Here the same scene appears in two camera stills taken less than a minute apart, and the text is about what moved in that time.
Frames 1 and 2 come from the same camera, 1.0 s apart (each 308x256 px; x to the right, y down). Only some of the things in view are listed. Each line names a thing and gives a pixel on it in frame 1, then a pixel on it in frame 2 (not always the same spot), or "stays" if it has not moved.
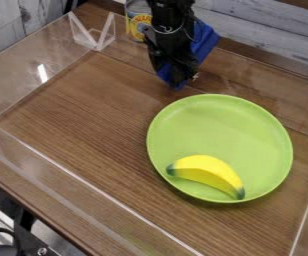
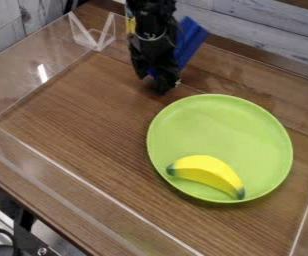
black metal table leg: x=24 y=236 stays
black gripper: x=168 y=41 -> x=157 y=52
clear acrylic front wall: x=41 y=213 stays
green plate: x=228 y=127 stays
